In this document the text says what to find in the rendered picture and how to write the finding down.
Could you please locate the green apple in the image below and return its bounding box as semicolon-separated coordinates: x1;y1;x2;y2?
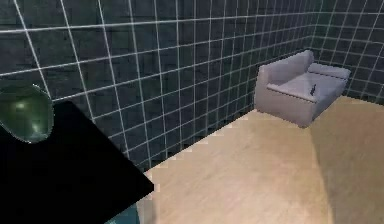
0;84;55;145

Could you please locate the grey sofa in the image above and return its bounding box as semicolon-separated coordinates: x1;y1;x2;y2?
253;49;352;129

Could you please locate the black table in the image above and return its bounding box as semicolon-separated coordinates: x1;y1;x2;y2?
0;100;155;224

